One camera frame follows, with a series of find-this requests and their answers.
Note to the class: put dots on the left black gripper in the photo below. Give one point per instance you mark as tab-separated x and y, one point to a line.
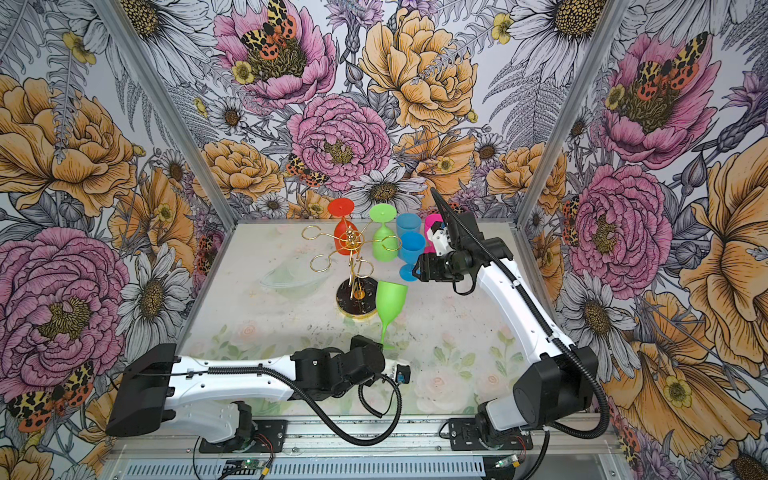
359	339

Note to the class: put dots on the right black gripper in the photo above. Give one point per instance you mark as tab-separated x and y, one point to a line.
428	270

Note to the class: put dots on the pink wine glass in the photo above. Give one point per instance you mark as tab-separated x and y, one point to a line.
432	223

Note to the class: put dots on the light blue wine glass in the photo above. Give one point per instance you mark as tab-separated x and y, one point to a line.
408	223

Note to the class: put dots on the green wine glass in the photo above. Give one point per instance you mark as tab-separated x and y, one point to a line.
390	301
386	243

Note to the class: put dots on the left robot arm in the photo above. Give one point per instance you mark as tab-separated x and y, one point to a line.
207	398

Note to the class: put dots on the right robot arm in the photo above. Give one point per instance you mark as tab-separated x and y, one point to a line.
559	387

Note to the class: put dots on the red wine glass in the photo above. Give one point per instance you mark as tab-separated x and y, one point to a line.
342	208

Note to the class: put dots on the small green circuit board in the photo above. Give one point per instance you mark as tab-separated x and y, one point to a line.
245	467

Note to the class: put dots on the right small circuit board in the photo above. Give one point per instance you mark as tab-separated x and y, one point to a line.
511	461

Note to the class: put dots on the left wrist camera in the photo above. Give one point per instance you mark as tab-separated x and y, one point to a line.
399	371

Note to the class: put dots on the gold wire wine glass rack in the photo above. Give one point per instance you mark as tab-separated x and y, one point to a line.
355	296

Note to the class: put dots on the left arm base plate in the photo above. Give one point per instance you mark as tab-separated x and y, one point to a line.
265	436

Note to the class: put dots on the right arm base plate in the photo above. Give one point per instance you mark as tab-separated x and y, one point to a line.
475	434

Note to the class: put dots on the right aluminium corner post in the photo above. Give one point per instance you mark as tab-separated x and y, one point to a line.
599	48

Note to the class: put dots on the aluminium corner post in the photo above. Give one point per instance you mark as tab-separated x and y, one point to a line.
599	48
119	26

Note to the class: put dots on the left aluminium corner post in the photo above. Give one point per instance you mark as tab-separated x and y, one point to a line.
119	26

